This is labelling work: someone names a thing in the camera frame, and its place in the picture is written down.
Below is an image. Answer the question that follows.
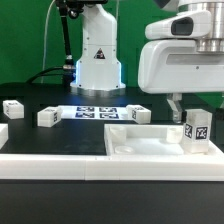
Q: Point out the sheet of fiducial markers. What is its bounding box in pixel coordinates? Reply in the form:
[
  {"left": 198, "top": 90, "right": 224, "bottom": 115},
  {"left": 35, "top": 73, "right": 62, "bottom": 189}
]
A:
[{"left": 59, "top": 105, "right": 128, "bottom": 120}]

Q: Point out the white fence obstacle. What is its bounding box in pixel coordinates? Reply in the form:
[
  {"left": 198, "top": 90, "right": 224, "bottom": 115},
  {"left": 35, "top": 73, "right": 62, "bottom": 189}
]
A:
[{"left": 0, "top": 151, "right": 224, "bottom": 181}]

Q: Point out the white square table top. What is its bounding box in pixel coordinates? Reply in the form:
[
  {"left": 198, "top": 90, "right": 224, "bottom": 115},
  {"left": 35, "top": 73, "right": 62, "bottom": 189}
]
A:
[{"left": 104, "top": 124, "right": 224, "bottom": 156}]

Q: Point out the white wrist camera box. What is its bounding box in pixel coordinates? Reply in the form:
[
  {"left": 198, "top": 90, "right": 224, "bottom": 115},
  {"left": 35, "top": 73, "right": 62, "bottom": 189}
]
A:
[{"left": 145, "top": 10, "right": 212, "bottom": 40}]

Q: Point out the black camera pole with cables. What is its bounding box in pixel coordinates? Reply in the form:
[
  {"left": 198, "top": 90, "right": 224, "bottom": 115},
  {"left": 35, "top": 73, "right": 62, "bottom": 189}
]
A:
[{"left": 26, "top": 0, "right": 108, "bottom": 86}]

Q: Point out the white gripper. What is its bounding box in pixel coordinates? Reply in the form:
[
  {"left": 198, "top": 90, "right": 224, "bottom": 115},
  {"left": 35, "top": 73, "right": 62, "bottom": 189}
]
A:
[{"left": 138, "top": 40, "right": 224, "bottom": 135}]

